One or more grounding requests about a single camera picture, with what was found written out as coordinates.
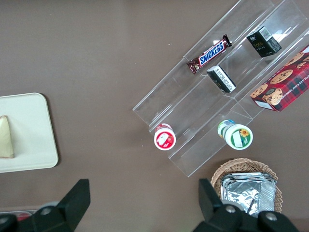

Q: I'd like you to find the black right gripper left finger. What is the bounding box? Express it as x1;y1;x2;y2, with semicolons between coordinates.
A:
0;178;91;232

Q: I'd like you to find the light tan wicker basket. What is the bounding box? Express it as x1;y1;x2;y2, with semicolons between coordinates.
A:
210;158;283;215

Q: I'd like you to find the triangle sandwich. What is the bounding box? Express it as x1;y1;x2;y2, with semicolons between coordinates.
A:
0;115;15;159

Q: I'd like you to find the small black carton box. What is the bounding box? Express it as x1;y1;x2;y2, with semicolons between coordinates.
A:
206;65;237;94
246;26;282;58

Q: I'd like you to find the red tartan cookie box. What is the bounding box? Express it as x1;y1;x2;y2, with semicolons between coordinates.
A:
249;44;309;113

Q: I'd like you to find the beige plastic tray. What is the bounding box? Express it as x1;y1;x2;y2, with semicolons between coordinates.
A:
0;92;59;174

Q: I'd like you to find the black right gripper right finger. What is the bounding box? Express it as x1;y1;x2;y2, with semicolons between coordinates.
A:
192;178;300;232

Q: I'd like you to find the Snickers chocolate bar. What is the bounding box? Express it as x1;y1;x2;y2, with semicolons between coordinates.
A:
186;34;233;75

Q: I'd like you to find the stack of foil trays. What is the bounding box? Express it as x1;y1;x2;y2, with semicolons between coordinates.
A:
220;172;277;218

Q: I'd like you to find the red lid yogurt cup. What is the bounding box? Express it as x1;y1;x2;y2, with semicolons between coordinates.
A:
154;122;176;151

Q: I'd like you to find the clear acrylic stepped shelf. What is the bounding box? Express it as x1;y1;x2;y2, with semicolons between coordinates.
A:
132;0;309;178

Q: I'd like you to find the green lid yogurt cup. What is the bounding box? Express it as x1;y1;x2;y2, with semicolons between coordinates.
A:
217;119;254;151

